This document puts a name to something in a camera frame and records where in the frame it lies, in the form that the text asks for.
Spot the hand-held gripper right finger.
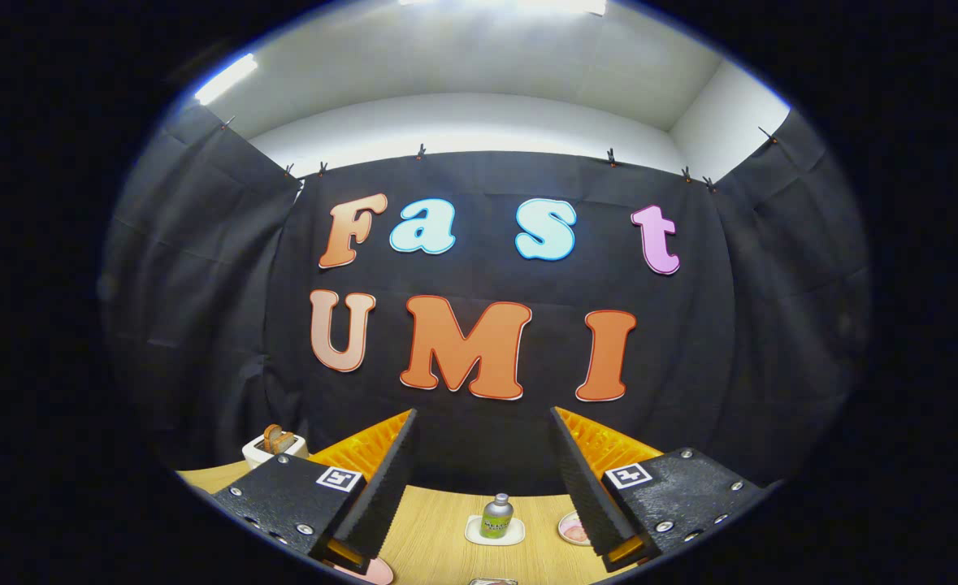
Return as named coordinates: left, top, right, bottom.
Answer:
left=549, top=405, right=776, bottom=574

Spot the row of black cloth clips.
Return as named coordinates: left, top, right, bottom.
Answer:
left=220, top=115, right=780, bottom=196

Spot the white oval food plate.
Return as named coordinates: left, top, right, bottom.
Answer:
left=557, top=510, right=593, bottom=547

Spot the green soda bottle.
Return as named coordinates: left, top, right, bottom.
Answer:
left=480, top=493, right=515, bottom=540

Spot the pink round plate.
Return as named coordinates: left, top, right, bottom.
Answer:
left=328, top=557, right=395, bottom=585

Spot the ceiling strip light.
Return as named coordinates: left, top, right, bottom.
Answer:
left=194, top=53, right=258, bottom=106

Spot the white square coaster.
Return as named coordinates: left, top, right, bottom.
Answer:
left=464, top=515, right=527, bottom=546

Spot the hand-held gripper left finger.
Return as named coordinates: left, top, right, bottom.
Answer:
left=212, top=407, right=419, bottom=576

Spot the wide ceiling light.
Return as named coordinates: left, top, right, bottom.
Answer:
left=397, top=0, right=608, bottom=17

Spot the white toaster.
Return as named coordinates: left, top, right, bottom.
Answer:
left=242, top=433, right=310, bottom=470

